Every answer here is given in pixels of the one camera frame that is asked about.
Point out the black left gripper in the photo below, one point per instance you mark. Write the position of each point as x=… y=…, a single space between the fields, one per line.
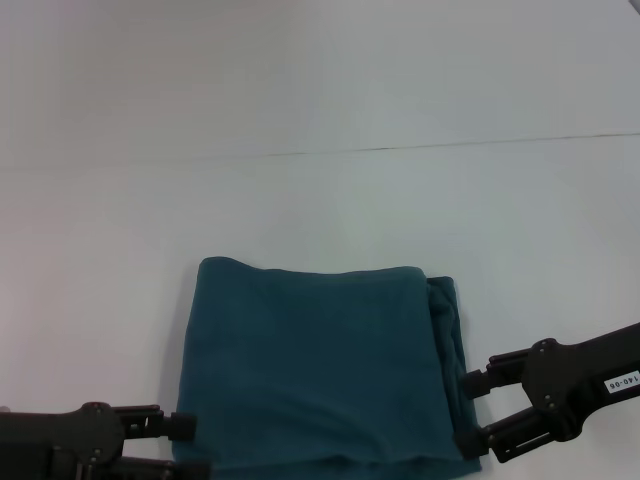
x=55 y=445

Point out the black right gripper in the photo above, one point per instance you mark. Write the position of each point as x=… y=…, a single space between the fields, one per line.
x=575 y=380

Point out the blue shirt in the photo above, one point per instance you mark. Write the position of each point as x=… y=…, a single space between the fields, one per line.
x=320 y=365

